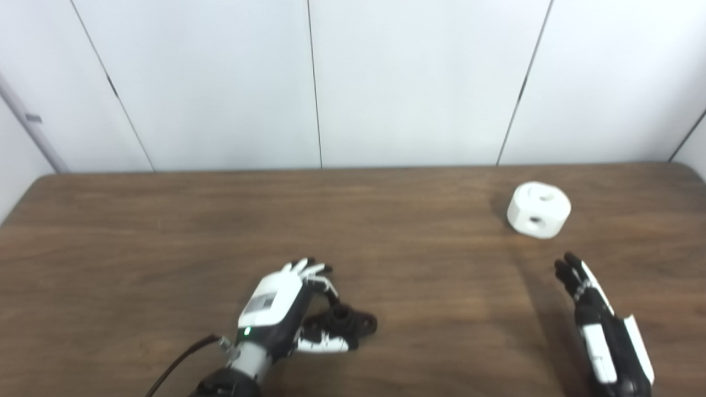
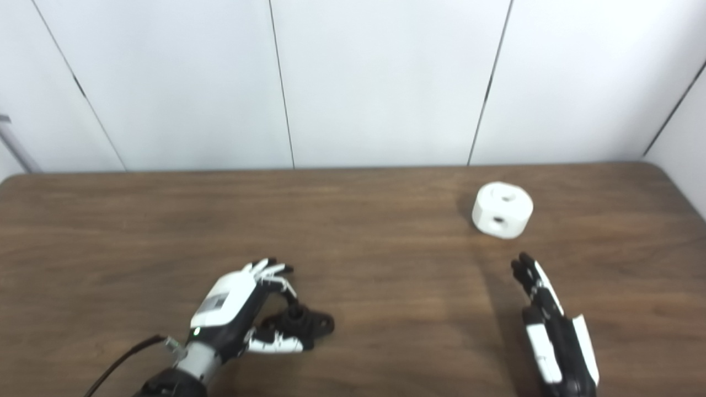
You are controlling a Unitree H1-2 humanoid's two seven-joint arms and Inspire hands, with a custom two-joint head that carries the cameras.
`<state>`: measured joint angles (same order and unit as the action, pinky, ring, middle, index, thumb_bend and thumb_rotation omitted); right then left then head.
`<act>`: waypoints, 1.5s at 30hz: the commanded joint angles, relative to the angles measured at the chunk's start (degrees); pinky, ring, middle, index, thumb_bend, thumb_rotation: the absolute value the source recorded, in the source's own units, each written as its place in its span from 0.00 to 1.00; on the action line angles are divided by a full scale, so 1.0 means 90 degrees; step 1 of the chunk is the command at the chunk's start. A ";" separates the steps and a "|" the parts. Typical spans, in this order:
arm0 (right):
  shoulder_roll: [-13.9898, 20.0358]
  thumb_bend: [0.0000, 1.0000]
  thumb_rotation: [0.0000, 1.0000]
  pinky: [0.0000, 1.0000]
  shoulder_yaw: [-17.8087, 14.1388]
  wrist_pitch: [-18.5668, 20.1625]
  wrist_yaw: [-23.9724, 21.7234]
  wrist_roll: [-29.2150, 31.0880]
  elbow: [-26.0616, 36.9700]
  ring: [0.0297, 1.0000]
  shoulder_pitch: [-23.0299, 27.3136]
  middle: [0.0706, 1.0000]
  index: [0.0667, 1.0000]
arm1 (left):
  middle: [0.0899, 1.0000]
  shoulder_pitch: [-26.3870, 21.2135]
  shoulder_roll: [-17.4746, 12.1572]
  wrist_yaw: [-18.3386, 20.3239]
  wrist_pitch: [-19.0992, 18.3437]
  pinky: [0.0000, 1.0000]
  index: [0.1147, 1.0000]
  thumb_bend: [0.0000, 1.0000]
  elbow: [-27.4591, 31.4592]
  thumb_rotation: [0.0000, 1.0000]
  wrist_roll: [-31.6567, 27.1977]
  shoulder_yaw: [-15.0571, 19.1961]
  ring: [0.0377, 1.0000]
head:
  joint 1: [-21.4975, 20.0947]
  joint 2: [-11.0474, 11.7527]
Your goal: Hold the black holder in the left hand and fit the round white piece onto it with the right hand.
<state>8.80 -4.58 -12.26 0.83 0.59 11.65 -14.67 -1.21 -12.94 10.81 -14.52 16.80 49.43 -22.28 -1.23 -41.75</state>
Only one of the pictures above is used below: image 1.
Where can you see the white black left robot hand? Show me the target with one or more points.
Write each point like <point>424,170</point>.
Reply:
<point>273,303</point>

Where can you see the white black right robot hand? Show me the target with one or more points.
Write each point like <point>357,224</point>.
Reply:
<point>598,336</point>

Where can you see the black flanged holder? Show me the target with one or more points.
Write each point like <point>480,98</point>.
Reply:
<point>342,322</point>

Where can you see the round white plastic piece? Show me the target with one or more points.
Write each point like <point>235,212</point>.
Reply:
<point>538,209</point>

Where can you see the small grey wall tag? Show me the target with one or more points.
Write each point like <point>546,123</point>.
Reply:
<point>34,118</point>

